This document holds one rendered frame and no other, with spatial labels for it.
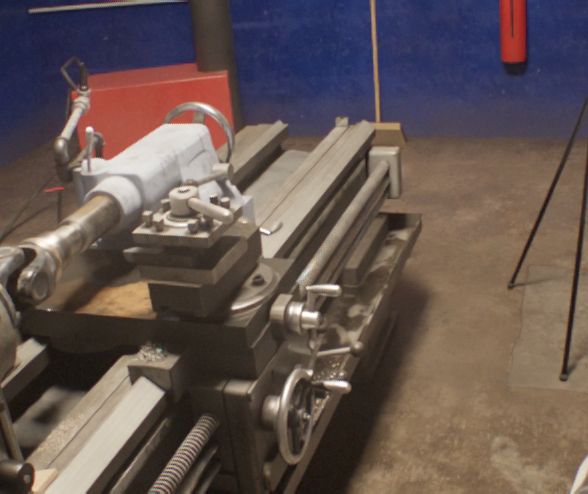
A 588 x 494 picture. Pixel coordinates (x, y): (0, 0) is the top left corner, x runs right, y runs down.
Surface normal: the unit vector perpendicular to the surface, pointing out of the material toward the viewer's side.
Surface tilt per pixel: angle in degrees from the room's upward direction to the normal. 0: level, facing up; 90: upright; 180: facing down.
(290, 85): 90
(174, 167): 85
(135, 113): 90
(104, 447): 36
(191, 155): 82
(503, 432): 0
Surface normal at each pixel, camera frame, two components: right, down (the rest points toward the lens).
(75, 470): 0.48, -0.71
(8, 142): 0.95, 0.04
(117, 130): 0.04, 0.40
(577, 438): -0.09, -0.91
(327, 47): -0.31, 0.41
